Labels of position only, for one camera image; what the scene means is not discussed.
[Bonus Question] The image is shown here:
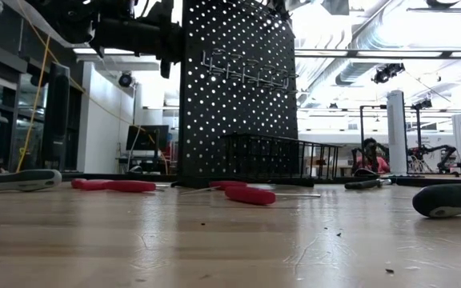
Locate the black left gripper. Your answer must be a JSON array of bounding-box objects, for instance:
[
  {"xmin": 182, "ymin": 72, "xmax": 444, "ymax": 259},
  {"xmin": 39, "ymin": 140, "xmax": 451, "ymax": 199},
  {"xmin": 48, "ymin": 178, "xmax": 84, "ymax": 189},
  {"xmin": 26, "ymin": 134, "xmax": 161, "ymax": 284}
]
[{"xmin": 150, "ymin": 0, "xmax": 183, "ymax": 79}]

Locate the yellow cable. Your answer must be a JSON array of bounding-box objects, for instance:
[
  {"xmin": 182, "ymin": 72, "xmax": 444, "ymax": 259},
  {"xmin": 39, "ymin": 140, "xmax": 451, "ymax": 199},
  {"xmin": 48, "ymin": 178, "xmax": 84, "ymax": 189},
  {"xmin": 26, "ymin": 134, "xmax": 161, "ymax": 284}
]
[{"xmin": 15, "ymin": 0, "xmax": 167, "ymax": 174}]

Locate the ratchet wrench black grey handle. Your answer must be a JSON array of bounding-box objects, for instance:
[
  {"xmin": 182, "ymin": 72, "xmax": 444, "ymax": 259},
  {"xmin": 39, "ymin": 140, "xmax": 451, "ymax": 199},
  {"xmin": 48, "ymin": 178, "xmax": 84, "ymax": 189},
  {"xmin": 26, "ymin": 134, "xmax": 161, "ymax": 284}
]
[{"xmin": 411, "ymin": 182, "xmax": 461, "ymax": 219}]

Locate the grey black handle screwdriver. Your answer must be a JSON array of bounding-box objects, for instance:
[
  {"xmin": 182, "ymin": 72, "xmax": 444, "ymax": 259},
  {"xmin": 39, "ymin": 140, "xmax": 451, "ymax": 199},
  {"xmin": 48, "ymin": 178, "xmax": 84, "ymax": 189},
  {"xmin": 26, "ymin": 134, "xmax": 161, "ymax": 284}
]
[{"xmin": 0, "ymin": 168, "xmax": 63, "ymax": 193}]

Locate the black aluminium rig frame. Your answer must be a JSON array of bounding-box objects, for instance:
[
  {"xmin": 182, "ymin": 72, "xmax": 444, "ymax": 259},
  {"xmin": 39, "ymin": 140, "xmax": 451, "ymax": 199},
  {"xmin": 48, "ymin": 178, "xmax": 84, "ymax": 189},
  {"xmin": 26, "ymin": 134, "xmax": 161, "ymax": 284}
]
[{"xmin": 0, "ymin": 170, "xmax": 461, "ymax": 188}]

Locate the person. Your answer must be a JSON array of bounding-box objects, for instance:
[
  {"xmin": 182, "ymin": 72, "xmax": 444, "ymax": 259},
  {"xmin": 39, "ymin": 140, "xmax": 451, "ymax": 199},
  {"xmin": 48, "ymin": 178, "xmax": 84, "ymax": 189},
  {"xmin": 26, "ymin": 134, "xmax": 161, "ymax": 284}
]
[{"xmin": 351, "ymin": 137, "xmax": 391, "ymax": 177}]

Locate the black monitor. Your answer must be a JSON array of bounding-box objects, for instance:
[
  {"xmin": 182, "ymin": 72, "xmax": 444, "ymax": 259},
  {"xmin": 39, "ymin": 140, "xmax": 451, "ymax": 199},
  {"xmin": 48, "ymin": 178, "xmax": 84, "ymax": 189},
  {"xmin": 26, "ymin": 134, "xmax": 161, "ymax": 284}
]
[{"xmin": 125, "ymin": 124, "xmax": 170, "ymax": 152}]

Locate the silver ring holder rail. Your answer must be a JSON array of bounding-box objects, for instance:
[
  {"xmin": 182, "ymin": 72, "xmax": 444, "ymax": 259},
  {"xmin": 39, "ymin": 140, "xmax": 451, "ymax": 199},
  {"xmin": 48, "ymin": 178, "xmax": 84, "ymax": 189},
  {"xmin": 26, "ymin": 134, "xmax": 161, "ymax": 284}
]
[{"xmin": 200, "ymin": 47, "xmax": 300, "ymax": 95}]

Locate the black wire basket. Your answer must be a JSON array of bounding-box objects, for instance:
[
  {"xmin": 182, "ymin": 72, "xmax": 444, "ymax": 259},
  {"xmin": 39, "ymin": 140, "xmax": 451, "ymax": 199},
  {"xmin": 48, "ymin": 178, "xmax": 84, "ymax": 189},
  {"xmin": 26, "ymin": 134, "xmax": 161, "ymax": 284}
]
[{"xmin": 220, "ymin": 132, "xmax": 342, "ymax": 183}]

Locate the black metal pegboard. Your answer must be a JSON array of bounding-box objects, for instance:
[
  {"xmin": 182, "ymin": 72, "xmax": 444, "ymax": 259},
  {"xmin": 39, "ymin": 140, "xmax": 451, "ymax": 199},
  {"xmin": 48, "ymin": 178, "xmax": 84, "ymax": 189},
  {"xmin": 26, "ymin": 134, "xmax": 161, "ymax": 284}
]
[{"xmin": 177, "ymin": 0, "xmax": 299, "ymax": 189}]

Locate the white cylindrical column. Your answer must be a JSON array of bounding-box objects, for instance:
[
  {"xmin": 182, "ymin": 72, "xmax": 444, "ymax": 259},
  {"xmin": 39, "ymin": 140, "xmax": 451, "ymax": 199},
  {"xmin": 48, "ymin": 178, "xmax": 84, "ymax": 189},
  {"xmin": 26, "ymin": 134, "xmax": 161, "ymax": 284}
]
[{"xmin": 386, "ymin": 90, "xmax": 408, "ymax": 176}]

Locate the black green screwdriver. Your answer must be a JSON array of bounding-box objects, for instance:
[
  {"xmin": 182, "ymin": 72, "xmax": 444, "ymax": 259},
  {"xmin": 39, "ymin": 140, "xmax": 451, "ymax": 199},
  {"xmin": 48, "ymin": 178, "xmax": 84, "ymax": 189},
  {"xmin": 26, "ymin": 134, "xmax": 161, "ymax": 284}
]
[{"xmin": 344, "ymin": 178, "xmax": 392, "ymax": 190}]

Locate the red T-handle hex key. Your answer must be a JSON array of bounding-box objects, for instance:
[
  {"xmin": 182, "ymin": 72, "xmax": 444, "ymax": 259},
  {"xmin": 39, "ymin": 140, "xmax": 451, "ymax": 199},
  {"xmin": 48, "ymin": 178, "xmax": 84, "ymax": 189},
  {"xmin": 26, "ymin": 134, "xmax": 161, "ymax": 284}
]
[
  {"xmin": 105, "ymin": 180, "xmax": 166, "ymax": 194},
  {"xmin": 70, "ymin": 178, "xmax": 112, "ymax": 191},
  {"xmin": 224, "ymin": 185, "xmax": 322, "ymax": 206},
  {"xmin": 180, "ymin": 180, "xmax": 248, "ymax": 196}
]

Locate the black ceiling spotlight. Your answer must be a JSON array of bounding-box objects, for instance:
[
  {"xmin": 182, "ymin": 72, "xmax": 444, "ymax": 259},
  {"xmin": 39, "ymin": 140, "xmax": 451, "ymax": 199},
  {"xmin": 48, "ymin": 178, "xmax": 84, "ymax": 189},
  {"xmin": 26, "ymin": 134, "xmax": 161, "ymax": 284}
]
[{"xmin": 117, "ymin": 70, "xmax": 134, "ymax": 89}]

